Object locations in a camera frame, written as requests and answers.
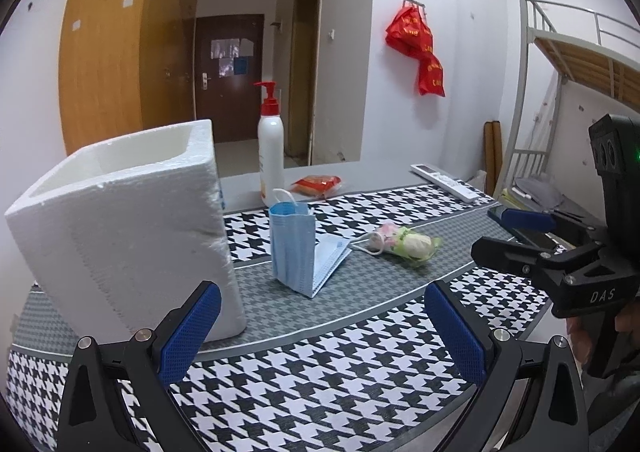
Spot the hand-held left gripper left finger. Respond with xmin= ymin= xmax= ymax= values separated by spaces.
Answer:
xmin=55 ymin=280 xmax=223 ymax=452

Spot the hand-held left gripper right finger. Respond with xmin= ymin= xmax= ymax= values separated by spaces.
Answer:
xmin=424 ymin=280 xmax=591 ymax=452

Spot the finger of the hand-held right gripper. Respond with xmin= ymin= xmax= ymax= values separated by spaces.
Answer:
xmin=486 ymin=206 xmax=608 ymax=253
xmin=471 ymin=236 xmax=568 ymax=284

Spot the white foam box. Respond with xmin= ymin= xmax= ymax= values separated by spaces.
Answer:
xmin=5 ymin=119 xmax=247 ymax=345

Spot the blue face mask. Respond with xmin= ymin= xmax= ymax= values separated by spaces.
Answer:
xmin=269 ymin=188 xmax=316 ymax=295
xmin=312 ymin=233 xmax=353 ymax=298

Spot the person's right hand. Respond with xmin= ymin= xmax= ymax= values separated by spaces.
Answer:
xmin=568 ymin=301 xmax=640 ymax=364

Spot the grey bedding bundle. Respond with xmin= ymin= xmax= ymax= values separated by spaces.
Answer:
xmin=512 ymin=176 xmax=566 ymax=208

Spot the white remote control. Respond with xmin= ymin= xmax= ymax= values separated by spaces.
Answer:
xmin=411 ymin=163 xmax=482 ymax=204

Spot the houndstooth patterned blanket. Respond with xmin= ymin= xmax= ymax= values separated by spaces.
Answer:
xmin=7 ymin=179 xmax=576 ymax=452

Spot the metal bunk bed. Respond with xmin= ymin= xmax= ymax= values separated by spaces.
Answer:
xmin=500 ymin=0 xmax=640 ymax=213

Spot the red plastic bag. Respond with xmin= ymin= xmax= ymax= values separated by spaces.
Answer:
xmin=385 ymin=7 xmax=446 ymax=98

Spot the red snack packet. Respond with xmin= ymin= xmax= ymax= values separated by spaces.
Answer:
xmin=291 ymin=175 xmax=345 ymax=199

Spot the white pump bottle red cap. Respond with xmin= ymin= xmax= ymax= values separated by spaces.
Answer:
xmin=253 ymin=81 xmax=286 ymax=207

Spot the dark brown door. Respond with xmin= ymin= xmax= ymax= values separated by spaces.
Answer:
xmin=195 ymin=14 xmax=265 ymax=143

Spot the grey paper notice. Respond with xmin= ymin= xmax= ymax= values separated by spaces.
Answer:
xmin=211 ymin=38 xmax=255 ymax=59

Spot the wooden wardrobe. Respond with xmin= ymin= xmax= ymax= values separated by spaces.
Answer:
xmin=58 ymin=0 xmax=198 ymax=155

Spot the pastel drawstring pouch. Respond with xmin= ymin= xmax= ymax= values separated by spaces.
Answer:
xmin=361 ymin=224 xmax=443 ymax=268

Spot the wooden doorway frame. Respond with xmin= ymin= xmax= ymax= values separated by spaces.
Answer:
xmin=289 ymin=0 xmax=325 ymax=167

